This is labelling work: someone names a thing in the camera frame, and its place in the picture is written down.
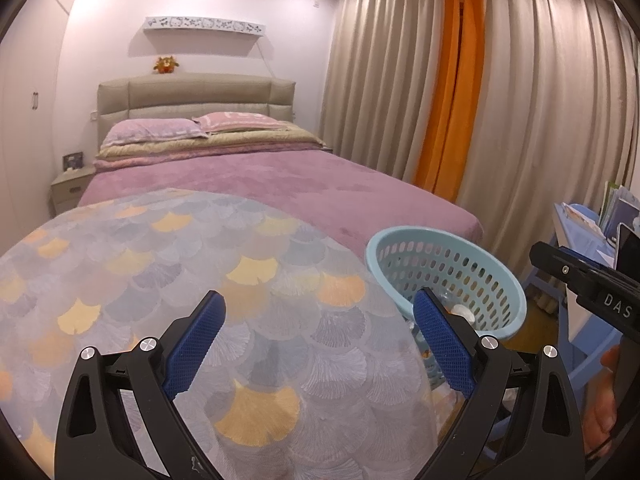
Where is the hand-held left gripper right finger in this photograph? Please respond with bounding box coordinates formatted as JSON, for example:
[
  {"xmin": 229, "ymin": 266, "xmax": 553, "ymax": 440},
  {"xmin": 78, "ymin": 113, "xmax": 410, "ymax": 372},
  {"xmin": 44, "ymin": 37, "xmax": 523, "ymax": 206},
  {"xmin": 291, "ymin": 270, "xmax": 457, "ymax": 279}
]
[{"xmin": 400, "ymin": 287, "xmax": 586, "ymax": 480}]

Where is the leaf patterned blanket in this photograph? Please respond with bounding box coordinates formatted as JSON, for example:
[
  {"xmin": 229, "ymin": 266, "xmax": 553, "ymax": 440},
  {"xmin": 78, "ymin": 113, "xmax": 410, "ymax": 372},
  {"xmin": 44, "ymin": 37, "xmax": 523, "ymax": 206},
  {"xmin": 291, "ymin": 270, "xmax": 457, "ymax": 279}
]
[{"xmin": 0, "ymin": 187, "xmax": 436, "ymax": 480}]

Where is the beige padded headboard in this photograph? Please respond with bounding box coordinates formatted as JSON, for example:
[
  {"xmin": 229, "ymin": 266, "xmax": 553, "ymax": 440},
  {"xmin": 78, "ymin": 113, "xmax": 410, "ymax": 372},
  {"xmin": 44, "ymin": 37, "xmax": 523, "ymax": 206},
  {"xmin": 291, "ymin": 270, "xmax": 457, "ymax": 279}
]
[{"xmin": 96, "ymin": 74, "xmax": 297, "ymax": 153}]

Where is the beige curtain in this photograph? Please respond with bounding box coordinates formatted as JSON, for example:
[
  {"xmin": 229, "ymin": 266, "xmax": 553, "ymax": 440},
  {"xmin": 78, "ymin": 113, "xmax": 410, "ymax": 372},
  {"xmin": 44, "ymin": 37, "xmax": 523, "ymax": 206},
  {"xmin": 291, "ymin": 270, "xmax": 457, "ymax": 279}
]
[
  {"xmin": 455, "ymin": 0, "xmax": 640, "ymax": 281},
  {"xmin": 320, "ymin": 0, "xmax": 446, "ymax": 193}
]

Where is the white wardrobe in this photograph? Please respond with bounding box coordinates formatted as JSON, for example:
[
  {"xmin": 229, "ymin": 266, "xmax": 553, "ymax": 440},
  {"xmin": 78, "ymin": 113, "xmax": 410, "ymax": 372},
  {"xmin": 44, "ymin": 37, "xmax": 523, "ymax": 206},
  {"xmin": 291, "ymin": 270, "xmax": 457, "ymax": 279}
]
[{"xmin": 0, "ymin": 0, "xmax": 81, "ymax": 241}]

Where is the purple pillow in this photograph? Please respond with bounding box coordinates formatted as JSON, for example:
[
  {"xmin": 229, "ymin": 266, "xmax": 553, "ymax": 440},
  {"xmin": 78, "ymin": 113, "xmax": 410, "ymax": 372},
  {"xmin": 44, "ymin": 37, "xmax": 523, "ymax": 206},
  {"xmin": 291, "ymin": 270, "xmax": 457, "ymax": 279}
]
[{"xmin": 100, "ymin": 117, "xmax": 210, "ymax": 148}]

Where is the white wall shelf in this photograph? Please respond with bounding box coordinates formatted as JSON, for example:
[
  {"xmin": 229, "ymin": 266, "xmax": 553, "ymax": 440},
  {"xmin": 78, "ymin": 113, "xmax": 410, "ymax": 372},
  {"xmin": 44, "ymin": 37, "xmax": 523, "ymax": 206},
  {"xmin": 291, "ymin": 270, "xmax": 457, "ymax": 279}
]
[{"xmin": 144, "ymin": 16, "xmax": 266, "ymax": 38}]

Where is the grey nightstand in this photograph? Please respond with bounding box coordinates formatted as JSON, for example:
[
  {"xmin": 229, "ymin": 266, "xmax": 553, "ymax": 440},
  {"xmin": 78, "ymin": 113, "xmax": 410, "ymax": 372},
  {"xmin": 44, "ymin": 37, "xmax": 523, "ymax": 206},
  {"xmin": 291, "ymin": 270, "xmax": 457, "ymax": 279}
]
[{"xmin": 50, "ymin": 165, "xmax": 97, "ymax": 218}]

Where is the blue plastic table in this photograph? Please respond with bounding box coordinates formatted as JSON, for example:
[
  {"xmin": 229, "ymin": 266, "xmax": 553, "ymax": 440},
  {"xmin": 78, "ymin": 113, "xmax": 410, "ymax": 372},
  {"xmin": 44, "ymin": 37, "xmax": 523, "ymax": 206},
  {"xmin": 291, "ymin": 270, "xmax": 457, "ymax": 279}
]
[{"xmin": 530, "ymin": 202, "xmax": 626, "ymax": 396}]

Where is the person's right hand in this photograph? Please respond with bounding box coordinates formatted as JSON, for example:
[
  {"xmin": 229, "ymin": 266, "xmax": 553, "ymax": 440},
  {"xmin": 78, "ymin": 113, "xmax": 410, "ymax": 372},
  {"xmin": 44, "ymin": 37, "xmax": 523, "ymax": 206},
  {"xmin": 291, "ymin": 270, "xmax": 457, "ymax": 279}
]
[{"xmin": 582, "ymin": 345, "xmax": 623, "ymax": 461}]

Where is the folded beige quilt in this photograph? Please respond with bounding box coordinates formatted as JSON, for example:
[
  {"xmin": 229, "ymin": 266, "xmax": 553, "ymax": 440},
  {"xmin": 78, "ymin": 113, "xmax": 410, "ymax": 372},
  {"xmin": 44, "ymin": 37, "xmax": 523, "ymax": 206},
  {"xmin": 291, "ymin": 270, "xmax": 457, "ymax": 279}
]
[{"xmin": 97, "ymin": 127, "xmax": 333, "ymax": 161}]

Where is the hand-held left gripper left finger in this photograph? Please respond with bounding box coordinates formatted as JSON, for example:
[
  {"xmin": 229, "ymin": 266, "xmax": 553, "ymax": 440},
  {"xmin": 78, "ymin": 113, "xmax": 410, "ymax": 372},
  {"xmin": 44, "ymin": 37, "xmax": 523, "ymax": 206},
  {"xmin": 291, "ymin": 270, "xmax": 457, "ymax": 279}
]
[{"xmin": 54, "ymin": 290, "xmax": 227, "ymax": 480}]

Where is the stack of books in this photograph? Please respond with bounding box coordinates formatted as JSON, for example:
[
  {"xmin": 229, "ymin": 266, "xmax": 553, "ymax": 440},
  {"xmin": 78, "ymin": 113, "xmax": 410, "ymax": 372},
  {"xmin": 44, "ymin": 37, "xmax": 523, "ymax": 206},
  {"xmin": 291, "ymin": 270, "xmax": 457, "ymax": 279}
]
[{"xmin": 597, "ymin": 180, "xmax": 640, "ymax": 256}]

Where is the light blue plastic basket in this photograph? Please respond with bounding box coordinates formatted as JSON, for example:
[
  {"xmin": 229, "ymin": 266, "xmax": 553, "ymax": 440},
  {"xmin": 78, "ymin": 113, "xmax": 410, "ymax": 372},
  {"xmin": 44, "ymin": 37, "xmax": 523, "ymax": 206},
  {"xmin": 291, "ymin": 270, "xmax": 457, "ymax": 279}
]
[{"xmin": 365, "ymin": 226, "xmax": 527, "ymax": 411}]

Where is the orange curtain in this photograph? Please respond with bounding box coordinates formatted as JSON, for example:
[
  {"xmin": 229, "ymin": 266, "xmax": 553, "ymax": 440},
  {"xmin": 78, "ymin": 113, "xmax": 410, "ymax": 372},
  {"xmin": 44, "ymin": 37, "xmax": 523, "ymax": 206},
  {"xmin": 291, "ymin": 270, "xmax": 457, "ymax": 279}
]
[{"xmin": 412, "ymin": 0, "xmax": 488, "ymax": 206}]

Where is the folded pink blanket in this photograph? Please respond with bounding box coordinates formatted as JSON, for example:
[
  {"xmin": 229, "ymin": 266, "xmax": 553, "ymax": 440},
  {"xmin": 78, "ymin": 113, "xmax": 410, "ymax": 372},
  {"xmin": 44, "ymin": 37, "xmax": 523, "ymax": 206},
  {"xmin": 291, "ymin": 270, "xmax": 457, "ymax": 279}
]
[{"xmin": 94, "ymin": 152, "xmax": 201, "ymax": 172}]

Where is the pink pillow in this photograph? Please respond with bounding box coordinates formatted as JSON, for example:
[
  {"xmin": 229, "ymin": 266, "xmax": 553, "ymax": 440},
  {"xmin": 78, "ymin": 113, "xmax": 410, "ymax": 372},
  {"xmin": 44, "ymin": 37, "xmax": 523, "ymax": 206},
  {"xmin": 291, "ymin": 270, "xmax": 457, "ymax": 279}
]
[{"xmin": 192, "ymin": 110, "xmax": 293, "ymax": 136}]

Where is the purple bedspread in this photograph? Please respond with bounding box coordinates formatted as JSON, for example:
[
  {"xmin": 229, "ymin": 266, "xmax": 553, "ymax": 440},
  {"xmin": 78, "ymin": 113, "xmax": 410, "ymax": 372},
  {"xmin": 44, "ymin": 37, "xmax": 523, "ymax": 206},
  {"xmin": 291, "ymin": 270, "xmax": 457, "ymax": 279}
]
[{"xmin": 77, "ymin": 150, "xmax": 485, "ymax": 271}]

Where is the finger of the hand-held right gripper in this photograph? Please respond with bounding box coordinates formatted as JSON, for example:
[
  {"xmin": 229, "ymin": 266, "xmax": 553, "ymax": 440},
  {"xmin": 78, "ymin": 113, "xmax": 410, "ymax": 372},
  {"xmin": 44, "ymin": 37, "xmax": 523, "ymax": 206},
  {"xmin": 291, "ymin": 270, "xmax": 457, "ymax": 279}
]
[{"xmin": 530, "ymin": 241, "xmax": 601, "ymax": 286}]

